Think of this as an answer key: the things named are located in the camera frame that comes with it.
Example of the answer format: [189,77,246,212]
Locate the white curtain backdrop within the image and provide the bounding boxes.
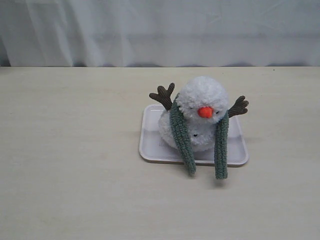
[0,0,320,67]

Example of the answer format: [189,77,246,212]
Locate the white rectangular tray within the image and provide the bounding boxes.
[139,104,249,167]

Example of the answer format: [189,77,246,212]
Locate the green fleece scarf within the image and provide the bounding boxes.
[169,97,229,180]

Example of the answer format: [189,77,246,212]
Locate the white plush snowman toy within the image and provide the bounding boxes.
[149,76,249,152]

